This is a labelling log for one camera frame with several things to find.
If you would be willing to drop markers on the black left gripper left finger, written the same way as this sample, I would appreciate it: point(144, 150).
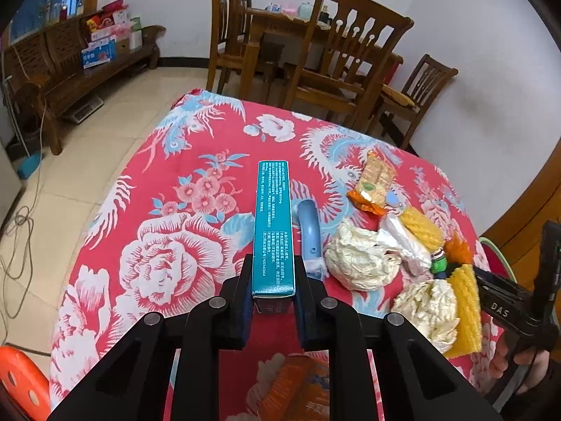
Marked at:
point(236, 318)

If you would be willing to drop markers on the right hand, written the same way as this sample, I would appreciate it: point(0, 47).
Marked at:
point(536, 360)

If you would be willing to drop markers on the crumpled white paper ball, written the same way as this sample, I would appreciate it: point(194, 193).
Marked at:
point(362, 259)

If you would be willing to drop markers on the stack of gift boxes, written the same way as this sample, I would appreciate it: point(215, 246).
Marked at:
point(111, 32)

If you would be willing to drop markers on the orange cardboard box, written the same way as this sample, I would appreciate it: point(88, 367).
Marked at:
point(301, 391)

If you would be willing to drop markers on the left wooden dining chair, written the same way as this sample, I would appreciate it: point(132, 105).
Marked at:
point(230, 26)

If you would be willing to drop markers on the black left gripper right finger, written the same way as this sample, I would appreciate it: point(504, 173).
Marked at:
point(309, 291)

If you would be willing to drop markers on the yellow foam net sleeve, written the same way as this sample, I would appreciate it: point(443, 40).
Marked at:
point(469, 328)

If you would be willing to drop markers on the red bin with green rim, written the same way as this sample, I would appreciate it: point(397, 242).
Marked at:
point(497, 262)

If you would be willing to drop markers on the wooden dining chair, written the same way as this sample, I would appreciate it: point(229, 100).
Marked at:
point(230, 26)
point(349, 78)

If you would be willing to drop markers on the orange snack wrapper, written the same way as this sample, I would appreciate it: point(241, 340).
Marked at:
point(369, 194)

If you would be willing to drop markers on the right wooden chair with cushion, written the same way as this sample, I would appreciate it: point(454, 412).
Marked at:
point(419, 92)

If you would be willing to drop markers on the white crumpled plastic wrapper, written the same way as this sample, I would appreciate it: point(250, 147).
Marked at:
point(414, 254)

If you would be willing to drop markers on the small green toy bottle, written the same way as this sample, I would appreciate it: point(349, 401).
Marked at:
point(439, 264)

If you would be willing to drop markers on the wooden bench sofa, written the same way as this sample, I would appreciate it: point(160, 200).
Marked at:
point(46, 76)

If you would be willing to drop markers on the wooden dining table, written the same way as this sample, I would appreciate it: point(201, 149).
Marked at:
point(284, 30)

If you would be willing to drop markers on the teal cardboard box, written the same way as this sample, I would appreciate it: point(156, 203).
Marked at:
point(273, 268)

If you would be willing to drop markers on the near wooden dining chair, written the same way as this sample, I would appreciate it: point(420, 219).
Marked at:
point(349, 78)

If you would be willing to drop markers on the orange plastic stool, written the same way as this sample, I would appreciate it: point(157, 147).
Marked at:
point(26, 385)

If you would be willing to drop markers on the window with blue glass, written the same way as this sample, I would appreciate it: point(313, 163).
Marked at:
point(34, 15)

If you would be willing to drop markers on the floor scale under bench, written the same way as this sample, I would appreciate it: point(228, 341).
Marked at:
point(82, 111)

